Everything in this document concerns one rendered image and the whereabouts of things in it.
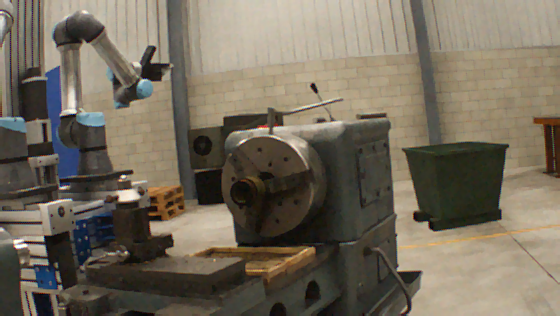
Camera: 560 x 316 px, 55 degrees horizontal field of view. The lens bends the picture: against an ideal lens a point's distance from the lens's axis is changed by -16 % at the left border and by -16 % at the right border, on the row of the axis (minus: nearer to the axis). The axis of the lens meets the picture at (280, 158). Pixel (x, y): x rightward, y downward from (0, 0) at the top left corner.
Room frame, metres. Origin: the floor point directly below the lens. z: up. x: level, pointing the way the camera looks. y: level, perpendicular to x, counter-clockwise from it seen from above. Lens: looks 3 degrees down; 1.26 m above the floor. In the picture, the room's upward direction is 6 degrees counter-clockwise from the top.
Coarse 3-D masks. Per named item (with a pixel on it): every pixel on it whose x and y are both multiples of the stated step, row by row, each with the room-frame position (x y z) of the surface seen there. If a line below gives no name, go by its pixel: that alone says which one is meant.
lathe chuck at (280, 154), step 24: (240, 144) 1.98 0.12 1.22; (264, 144) 1.94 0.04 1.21; (288, 144) 1.90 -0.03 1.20; (264, 168) 1.94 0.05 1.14; (288, 168) 1.91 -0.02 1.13; (312, 168) 1.91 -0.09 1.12; (288, 192) 1.91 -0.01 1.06; (312, 192) 1.88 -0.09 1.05; (240, 216) 1.99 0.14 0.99; (264, 216) 1.95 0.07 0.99; (288, 216) 1.91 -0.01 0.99
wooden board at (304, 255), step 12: (204, 252) 1.90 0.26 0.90; (216, 252) 1.94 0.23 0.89; (228, 252) 1.92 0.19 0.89; (240, 252) 1.90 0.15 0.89; (252, 252) 1.88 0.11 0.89; (264, 252) 1.86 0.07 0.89; (276, 252) 1.84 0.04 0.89; (288, 252) 1.83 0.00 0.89; (300, 252) 1.74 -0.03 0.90; (312, 252) 1.78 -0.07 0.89; (252, 264) 1.73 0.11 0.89; (264, 264) 1.71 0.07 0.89; (276, 264) 1.70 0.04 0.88; (288, 264) 1.64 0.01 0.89; (300, 264) 1.71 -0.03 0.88; (264, 276) 1.54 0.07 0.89; (276, 276) 1.58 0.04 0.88
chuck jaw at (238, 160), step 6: (240, 150) 1.97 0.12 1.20; (234, 156) 1.94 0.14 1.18; (240, 156) 1.94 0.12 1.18; (234, 162) 1.95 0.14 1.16; (240, 162) 1.92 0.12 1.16; (246, 162) 1.94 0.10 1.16; (240, 168) 1.91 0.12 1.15; (246, 168) 1.91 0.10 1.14; (252, 168) 1.94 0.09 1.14; (240, 174) 1.89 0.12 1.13; (246, 174) 1.88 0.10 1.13; (252, 174) 1.91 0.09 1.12; (258, 174) 1.93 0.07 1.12; (264, 174) 1.98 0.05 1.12
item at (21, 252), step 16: (0, 240) 0.92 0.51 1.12; (16, 240) 1.01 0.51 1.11; (0, 256) 0.91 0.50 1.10; (16, 256) 0.94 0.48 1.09; (0, 272) 0.90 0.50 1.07; (16, 272) 0.93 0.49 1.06; (0, 288) 0.89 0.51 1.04; (16, 288) 0.93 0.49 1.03; (0, 304) 0.89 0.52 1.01; (16, 304) 0.93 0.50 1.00
